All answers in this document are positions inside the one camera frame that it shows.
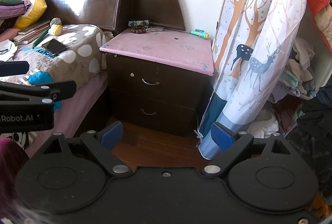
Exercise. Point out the patterned folding cube toy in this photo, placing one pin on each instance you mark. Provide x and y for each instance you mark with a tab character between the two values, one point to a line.
138	23

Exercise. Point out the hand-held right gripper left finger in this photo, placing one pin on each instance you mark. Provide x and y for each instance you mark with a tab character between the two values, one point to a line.
112	136

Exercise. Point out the stack of books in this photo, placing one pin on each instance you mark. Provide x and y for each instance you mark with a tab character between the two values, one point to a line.
31	31

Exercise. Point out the pink nightstand top cover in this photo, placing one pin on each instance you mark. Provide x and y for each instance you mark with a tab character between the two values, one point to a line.
160	50

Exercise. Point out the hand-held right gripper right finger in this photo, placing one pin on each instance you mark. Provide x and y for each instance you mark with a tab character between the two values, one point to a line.
223	137

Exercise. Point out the deer print fabric wardrobe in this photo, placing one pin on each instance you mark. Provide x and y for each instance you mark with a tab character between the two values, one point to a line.
259	45

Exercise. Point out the yellow pillow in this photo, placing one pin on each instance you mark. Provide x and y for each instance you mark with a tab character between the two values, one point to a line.
32	6

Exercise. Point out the purple folded cloth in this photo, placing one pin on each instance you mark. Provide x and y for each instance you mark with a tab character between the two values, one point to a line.
11	9

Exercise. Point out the white crumpled cloth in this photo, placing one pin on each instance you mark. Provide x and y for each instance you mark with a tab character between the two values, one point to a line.
264	124

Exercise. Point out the green stick toy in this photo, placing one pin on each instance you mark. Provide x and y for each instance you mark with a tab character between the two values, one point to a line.
41	37

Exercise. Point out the dark plaid cloth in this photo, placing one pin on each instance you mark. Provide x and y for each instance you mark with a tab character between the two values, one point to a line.
313	136

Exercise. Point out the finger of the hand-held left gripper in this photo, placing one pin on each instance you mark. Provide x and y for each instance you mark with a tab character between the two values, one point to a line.
62	89
13	68

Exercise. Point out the black smartphone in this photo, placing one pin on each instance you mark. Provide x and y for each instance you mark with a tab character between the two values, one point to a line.
54	47

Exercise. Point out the teal flashlight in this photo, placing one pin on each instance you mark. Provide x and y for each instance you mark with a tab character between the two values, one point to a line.
199	33

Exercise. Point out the white and yellow container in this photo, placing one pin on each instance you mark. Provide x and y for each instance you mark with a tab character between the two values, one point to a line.
56	30

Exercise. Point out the metal nail clipper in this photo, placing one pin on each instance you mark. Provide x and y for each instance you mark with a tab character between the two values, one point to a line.
155	29

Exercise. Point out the dark wooden nightstand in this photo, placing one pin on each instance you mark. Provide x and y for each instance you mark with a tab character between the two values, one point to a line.
155	89

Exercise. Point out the pile of light clothes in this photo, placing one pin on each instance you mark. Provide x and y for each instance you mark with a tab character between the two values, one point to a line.
298	71

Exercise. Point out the bed with pink sheet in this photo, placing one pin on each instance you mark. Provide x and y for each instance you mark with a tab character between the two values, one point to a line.
83	104

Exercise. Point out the red blanket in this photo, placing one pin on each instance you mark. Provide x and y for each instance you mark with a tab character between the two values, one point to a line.
320	1

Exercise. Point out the reddish garment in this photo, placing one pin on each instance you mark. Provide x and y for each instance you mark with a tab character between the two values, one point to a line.
10	174

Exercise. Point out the grey spotted cartoon blanket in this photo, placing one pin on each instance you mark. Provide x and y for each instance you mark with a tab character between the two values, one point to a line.
75	58

